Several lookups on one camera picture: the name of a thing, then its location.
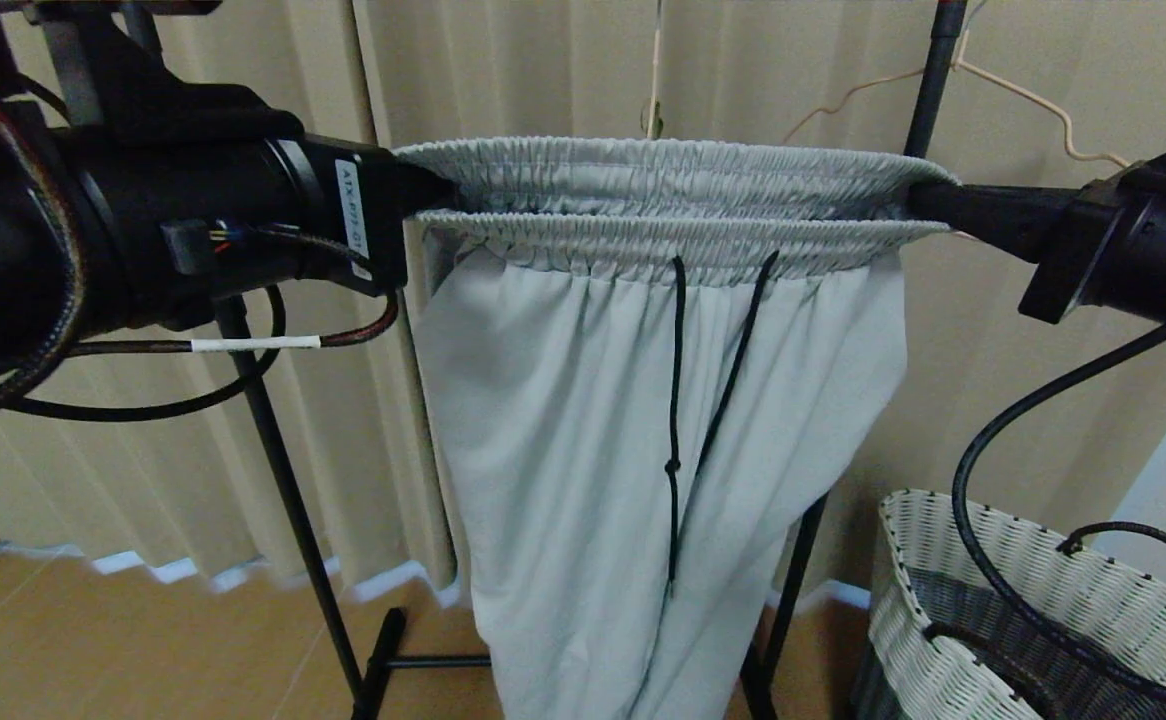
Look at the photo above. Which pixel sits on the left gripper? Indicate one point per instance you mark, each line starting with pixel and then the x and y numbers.
pixel 223 220

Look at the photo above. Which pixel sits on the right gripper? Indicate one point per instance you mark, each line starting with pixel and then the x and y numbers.
pixel 1153 250

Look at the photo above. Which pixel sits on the pink clothes hanger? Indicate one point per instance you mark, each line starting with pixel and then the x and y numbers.
pixel 1018 93
pixel 655 60

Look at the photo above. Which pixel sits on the pale grey garment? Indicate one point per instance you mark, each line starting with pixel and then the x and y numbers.
pixel 563 420

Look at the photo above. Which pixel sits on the black clothes rack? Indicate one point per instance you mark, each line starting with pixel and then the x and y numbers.
pixel 928 90

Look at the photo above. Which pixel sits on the white laundry basket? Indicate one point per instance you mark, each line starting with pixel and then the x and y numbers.
pixel 943 540

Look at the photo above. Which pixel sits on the beige curtain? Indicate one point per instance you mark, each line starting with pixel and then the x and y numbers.
pixel 543 70

